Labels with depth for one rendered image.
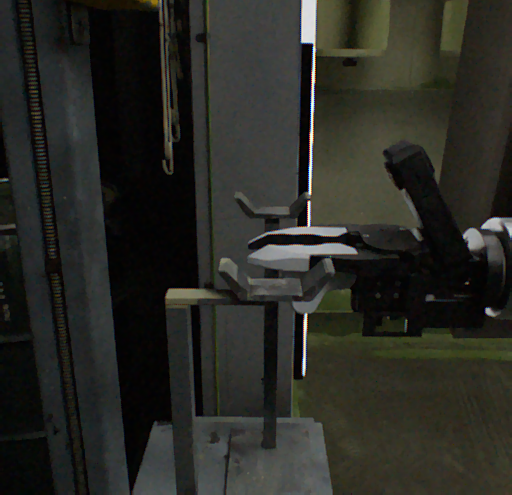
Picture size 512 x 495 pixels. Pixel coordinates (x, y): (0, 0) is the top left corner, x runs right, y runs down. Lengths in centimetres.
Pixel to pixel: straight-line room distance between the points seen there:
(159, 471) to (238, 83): 59
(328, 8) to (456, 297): 208
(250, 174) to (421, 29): 206
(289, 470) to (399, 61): 241
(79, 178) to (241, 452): 40
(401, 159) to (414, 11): 246
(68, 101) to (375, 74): 248
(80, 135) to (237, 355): 70
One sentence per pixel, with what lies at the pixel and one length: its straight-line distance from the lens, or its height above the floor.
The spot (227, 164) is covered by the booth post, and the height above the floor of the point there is 108.
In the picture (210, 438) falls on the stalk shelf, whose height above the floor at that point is 79.
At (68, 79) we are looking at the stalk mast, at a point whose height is 124.
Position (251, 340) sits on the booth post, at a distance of 105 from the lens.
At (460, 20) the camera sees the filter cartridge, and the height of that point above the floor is 141.
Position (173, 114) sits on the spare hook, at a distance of 99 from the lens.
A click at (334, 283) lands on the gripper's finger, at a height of 107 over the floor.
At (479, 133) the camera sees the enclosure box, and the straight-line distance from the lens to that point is 155.
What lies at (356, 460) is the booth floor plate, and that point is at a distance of 188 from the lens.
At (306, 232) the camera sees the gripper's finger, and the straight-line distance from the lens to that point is 50.
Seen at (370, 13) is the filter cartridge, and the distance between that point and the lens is 249.
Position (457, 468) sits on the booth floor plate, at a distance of 193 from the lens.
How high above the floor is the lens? 125
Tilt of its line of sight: 18 degrees down
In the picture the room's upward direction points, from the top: straight up
